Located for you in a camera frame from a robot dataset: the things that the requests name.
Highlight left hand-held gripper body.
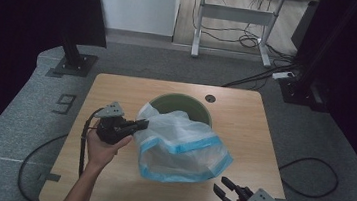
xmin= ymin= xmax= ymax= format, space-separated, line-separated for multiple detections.
xmin=91 ymin=99 xmax=134 ymax=148

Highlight green plastic bin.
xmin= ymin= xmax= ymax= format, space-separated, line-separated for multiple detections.
xmin=146 ymin=89 xmax=217 ymax=129

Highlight white blue-edged plastic bag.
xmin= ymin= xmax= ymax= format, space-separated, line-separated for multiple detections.
xmin=128 ymin=100 xmax=240 ymax=190

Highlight person's left hand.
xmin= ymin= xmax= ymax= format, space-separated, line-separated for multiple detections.
xmin=83 ymin=118 xmax=135 ymax=174

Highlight grey tape number mark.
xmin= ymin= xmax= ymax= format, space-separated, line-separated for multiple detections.
xmin=50 ymin=91 xmax=78 ymax=117

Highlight black table grommet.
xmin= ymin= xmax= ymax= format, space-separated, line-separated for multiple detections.
xmin=203 ymin=93 xmax=217 ymax=104

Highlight white panel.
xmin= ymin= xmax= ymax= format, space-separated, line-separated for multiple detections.
xmin=88 ymin=0 xmax=181 ymax=38

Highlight white power strip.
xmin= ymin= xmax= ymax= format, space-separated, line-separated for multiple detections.
xmin=271 ymin=69 xmax=296 ymax=83

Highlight white-framed wooden desk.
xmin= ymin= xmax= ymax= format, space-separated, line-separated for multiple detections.
xmin=183 ymin=0 xmax=322 ymax=73

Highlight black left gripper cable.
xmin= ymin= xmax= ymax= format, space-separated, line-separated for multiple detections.
xmin=15 ymin=99 xmax=105 ymax=201

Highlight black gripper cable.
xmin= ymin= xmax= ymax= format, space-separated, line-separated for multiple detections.
xmin=15 ymin=99 xmax=105 ymax=201
xmin=271 ymin=153 xmax=342 ymax=201

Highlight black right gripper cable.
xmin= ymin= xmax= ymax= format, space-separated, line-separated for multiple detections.
xmin=271 ymin=153 xmax=342 ymax=201

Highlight black stand with base plate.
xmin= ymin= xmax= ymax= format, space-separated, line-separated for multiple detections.
xmin=52 ymin=31 xmax=102 ymax=80

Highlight black metal frame stand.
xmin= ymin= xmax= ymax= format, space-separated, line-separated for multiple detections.
xmin=275 ymin=0 xmax=344 ymax=114

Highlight tangled black floor cables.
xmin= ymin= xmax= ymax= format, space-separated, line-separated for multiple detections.
xmin=184 ymin=0 xmax=307 ymax=96

